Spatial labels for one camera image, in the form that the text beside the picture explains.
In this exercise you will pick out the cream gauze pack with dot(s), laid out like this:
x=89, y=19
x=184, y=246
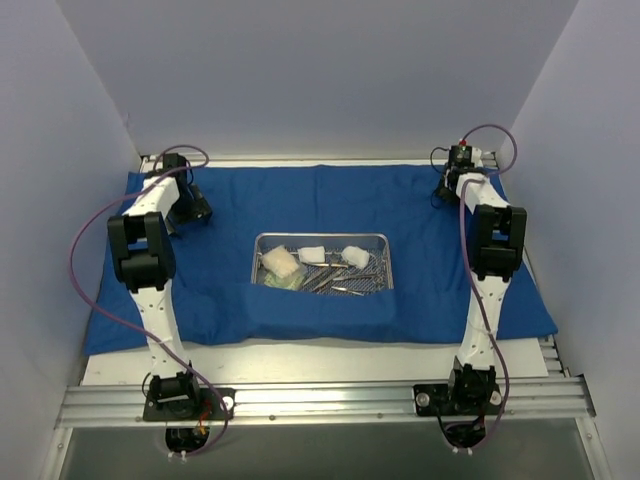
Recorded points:
x=280, y=262

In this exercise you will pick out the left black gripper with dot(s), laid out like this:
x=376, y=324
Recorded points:
x=198, y=211

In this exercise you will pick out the aluminium front rail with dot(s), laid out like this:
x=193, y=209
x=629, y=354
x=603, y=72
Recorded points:
x=315, y=403

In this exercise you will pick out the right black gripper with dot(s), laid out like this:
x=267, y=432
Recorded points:
x=445, y=191

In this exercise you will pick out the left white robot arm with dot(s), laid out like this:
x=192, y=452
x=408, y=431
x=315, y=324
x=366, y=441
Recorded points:
x=145, y=263

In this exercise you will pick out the steel mesh instrument tray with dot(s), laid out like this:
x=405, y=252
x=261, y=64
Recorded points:
x=376, y=244

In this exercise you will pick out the white gauze roll middle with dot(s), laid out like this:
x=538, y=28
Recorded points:
x=312, y=255

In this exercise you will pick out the white gauze roll right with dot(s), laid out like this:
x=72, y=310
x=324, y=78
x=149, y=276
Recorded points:
x=356, y=257

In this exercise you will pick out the steel hemostat clamp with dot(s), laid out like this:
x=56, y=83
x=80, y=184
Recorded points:
x=377, y=276

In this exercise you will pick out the aluminium back rail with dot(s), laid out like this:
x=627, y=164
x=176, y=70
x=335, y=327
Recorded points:
x=273, y=161

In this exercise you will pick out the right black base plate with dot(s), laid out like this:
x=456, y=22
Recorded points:
x=431, y=400

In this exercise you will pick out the white gauze roll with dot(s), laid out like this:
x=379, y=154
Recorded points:
x=312, y=255
x=356, y=257

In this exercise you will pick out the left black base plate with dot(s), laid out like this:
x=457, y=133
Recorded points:
x=210, y=402

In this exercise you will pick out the steel surgical scissors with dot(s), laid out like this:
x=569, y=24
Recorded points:
x=322, y=272

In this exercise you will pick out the green paper packet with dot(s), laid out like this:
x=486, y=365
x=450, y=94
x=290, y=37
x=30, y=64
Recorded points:
x=291, y=282

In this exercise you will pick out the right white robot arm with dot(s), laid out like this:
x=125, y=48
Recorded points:
x=492, y=234

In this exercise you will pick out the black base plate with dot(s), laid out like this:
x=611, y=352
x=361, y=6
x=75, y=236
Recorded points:
x=210, y=402
x=431, y=400

